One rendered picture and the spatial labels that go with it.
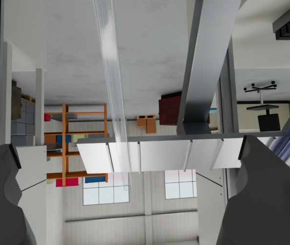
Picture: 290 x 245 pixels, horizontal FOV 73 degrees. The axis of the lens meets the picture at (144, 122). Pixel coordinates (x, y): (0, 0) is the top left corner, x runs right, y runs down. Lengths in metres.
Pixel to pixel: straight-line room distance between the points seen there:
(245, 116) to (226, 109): 5.73
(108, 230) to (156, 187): 2.98
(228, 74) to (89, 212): 10.08
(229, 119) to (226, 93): 0.08
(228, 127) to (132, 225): 10.13
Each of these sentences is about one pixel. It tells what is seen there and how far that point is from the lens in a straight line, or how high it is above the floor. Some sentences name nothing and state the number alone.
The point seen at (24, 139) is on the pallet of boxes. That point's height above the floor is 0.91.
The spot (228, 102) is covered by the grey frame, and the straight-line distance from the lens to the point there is 0.65.
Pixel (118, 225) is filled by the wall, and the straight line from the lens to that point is 10.61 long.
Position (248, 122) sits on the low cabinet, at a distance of 6.40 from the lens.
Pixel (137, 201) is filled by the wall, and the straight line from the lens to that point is 10.27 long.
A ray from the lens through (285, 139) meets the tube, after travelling 0.32.
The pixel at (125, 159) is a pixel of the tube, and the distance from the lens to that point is 0.27.
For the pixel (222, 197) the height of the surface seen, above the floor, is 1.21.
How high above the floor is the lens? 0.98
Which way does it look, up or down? 5 degrees down
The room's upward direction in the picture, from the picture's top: 178 degrees clockwise
